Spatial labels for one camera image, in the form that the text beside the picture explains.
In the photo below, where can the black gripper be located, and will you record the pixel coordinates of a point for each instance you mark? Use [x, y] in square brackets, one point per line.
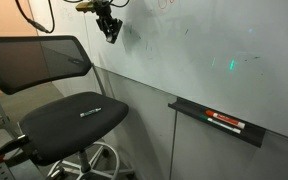
[103, 8]

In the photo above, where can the black marker tray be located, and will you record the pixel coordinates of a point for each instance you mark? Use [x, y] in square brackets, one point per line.
[252, 136]

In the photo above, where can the black mesh office chair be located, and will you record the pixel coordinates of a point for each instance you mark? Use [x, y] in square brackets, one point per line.
[70, 133]

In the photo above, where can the yellowish wrist camera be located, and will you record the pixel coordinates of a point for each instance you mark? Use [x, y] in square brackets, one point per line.
[85, 6]

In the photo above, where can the green Expo marker uncapped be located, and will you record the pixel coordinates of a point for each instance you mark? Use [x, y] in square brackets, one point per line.
[90, 112]

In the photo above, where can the green capped whiteboard marker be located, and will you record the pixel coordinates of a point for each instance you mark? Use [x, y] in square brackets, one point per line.
[223, 126]

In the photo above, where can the black whiteboard eraser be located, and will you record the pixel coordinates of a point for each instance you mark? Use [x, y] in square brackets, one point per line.
[111, 38]

